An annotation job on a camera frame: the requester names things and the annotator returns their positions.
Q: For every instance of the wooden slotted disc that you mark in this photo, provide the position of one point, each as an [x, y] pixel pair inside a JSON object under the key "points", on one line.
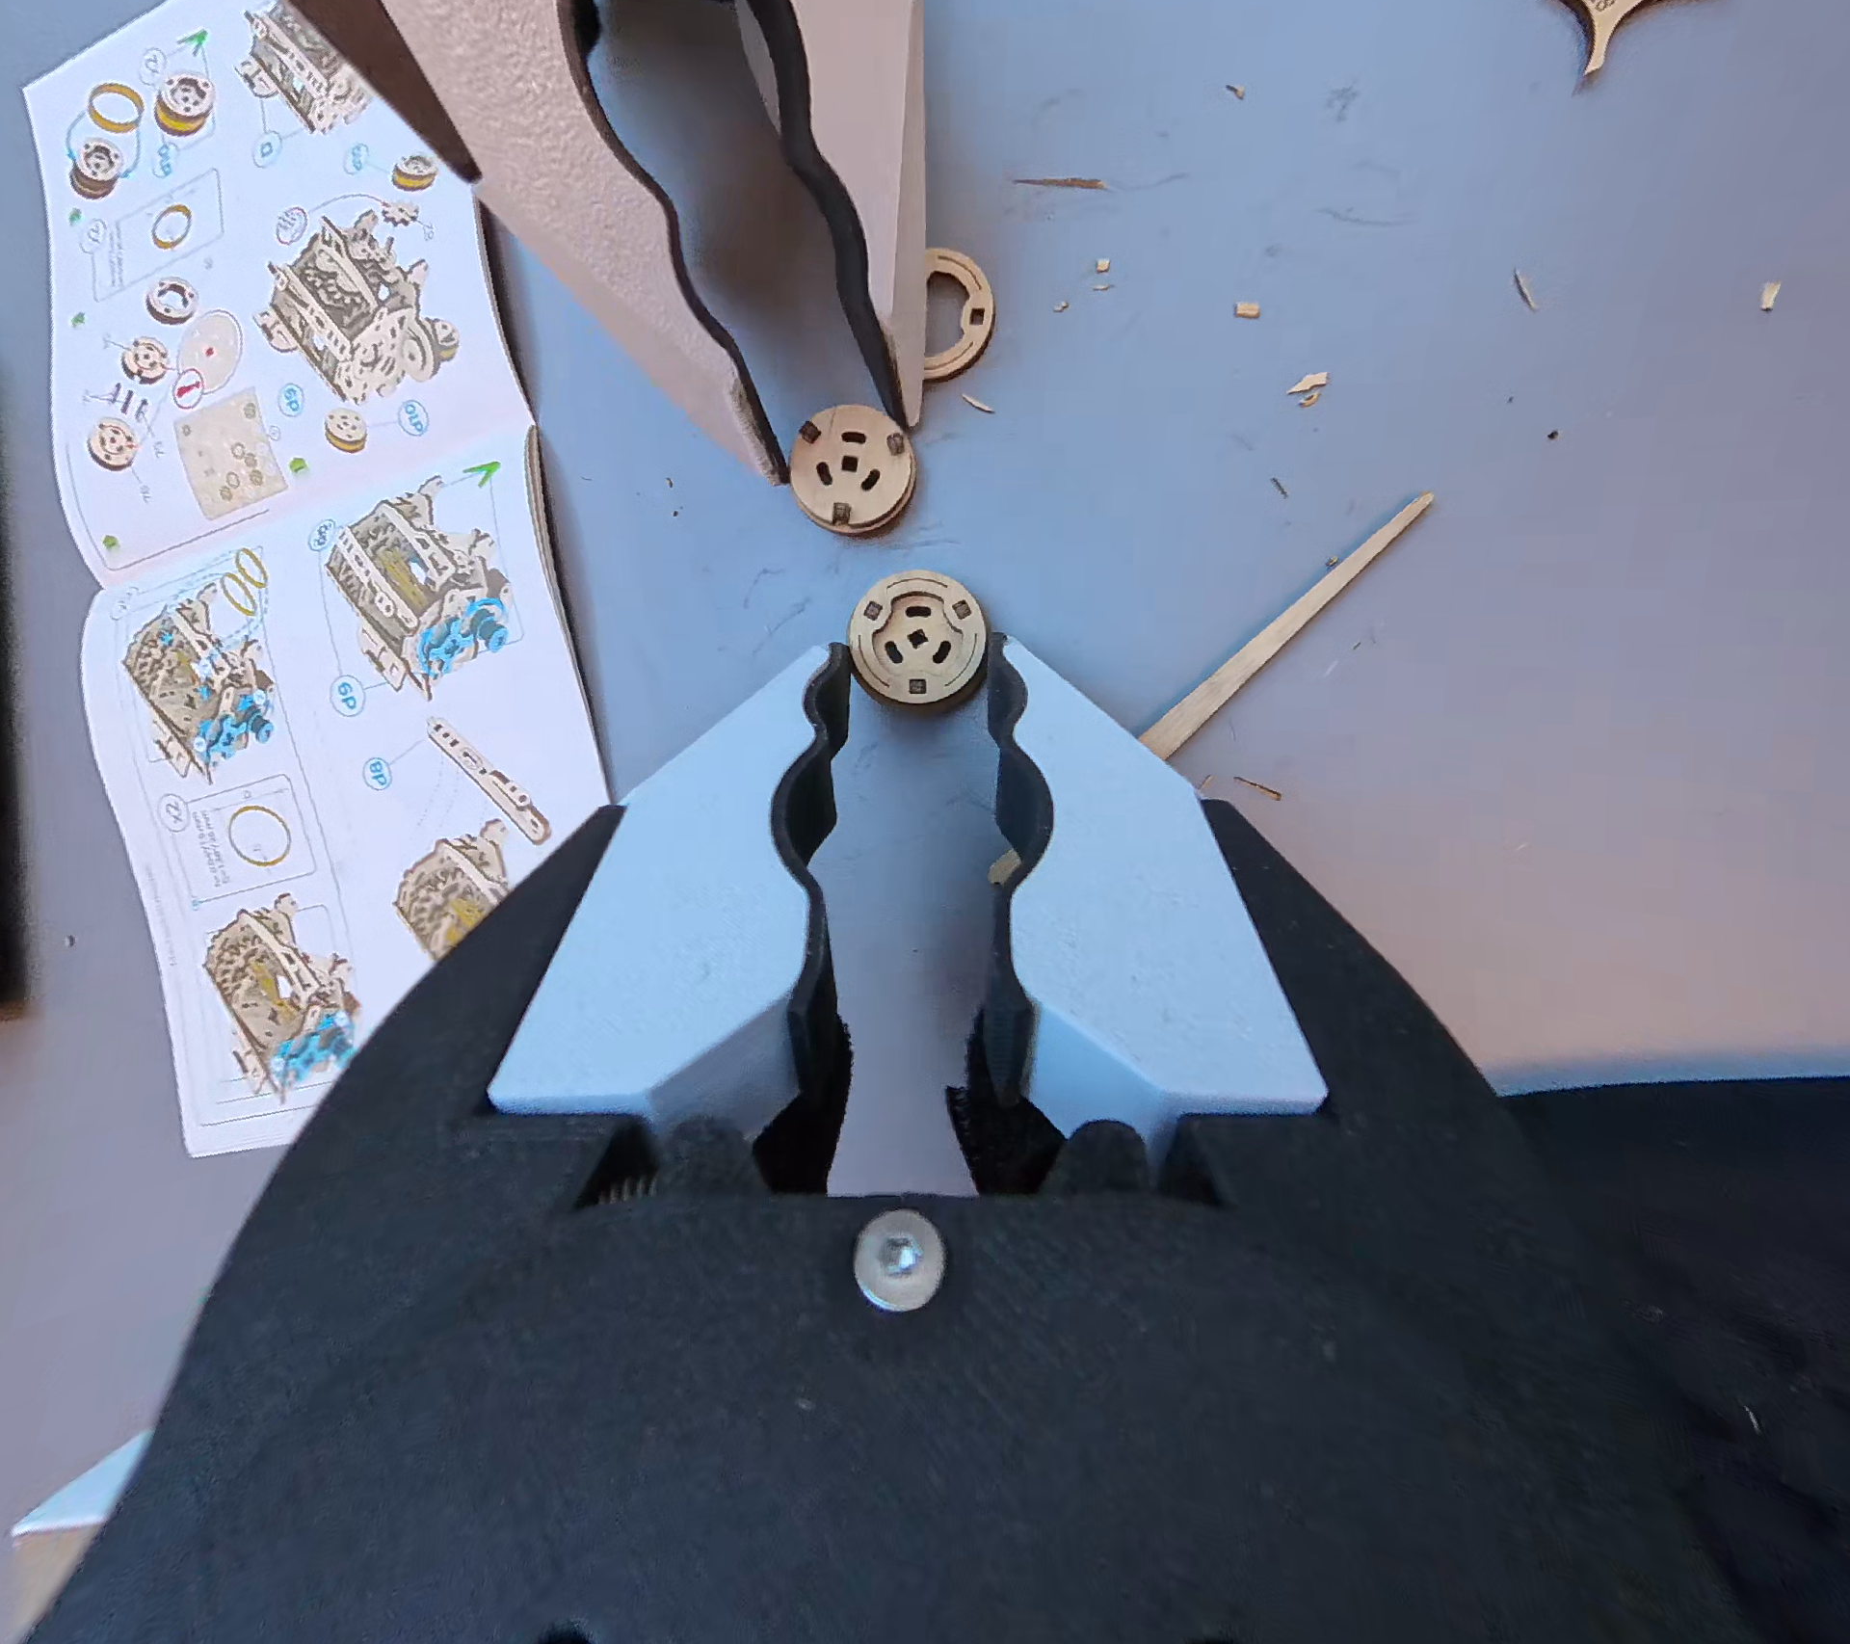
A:
{"points": [[883, 662]]}

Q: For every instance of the wooden stick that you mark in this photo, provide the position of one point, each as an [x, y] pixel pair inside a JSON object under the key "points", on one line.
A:
{"points": [[1287, 628]]}

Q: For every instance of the grey desk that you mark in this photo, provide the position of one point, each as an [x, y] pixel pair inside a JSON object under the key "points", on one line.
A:
{"points": [[1447, 880]]}

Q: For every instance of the scattered wood chips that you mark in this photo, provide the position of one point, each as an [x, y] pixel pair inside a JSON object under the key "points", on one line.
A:
{"points": [[1308, 385]]}

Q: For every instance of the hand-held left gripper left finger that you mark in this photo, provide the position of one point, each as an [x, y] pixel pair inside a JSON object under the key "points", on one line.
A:
{"points": [[652, 951]]}

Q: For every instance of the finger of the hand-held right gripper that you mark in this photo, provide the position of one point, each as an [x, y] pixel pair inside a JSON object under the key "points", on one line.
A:
{"points": [[477, 9], [868, 40]]}

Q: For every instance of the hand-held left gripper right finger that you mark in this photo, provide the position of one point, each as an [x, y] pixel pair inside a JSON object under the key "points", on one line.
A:
{"points": [[1157, 951]]}

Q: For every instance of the wooden disc with pegs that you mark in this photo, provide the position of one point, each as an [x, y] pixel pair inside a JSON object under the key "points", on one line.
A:
{"points": [[875, 496]]}

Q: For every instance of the assembly instruction booklet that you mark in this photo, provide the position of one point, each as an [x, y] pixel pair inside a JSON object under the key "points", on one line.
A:
{"points": [[362, 662]]}

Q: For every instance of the dark cloth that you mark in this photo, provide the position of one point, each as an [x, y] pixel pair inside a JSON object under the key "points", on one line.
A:
{"points": [[1706, 1312]]}

